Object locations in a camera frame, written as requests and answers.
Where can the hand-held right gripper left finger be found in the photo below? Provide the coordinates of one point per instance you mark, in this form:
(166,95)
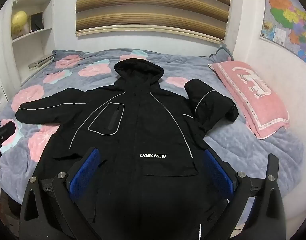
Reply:
(84,172)

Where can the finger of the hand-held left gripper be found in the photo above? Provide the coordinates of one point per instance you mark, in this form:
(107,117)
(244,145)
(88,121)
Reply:
(6,131)

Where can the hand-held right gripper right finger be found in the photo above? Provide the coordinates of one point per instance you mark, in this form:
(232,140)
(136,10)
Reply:
(219,177)

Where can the black hooded jacket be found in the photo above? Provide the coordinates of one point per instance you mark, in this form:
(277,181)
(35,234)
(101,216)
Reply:
(133,120)

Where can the grey floral blanket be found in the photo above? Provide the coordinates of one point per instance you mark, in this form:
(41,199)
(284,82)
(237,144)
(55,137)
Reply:
(245,152)

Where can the pink patterned pillow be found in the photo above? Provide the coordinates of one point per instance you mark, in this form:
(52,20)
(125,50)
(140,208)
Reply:
(252,97)

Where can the yellow globe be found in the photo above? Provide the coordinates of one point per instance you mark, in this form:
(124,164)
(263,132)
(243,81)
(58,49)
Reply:
(19,21)

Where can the grey pillow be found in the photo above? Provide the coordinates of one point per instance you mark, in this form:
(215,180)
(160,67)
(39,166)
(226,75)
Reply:
(224,53)

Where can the striped window blind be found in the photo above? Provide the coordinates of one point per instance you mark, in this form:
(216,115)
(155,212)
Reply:
(153,7)

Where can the white wall shelf unit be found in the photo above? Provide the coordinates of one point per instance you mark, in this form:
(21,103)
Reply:
(46,42)

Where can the black picture frame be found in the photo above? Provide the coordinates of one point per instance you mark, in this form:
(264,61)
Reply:
(36,21)

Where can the colourful wall map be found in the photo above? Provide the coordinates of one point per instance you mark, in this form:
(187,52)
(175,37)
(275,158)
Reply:
(290,22)

